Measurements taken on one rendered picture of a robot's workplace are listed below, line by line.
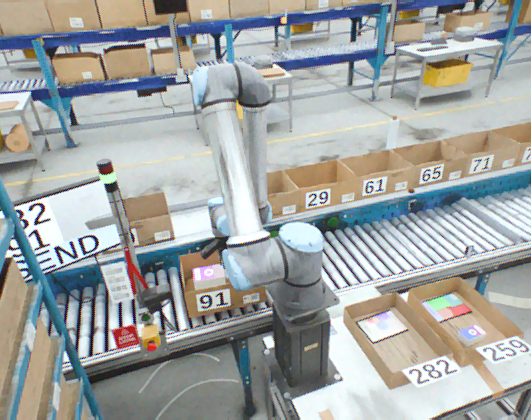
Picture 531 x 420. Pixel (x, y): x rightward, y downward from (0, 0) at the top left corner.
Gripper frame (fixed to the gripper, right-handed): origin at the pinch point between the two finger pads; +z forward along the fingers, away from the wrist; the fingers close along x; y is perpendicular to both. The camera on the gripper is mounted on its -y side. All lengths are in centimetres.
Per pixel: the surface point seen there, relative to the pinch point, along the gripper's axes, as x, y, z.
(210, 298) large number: 1.0, -7.9, 14.2
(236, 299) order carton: 1.0, 4.5, 18.6
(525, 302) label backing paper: 21, 213, 98
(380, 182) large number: 50, 112, -4
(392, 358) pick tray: -50, 59, 29
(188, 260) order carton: 29.9, -13.6, 8.0
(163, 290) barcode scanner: -15.6, -27.6, -8.1
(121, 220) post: -14, -37, -42
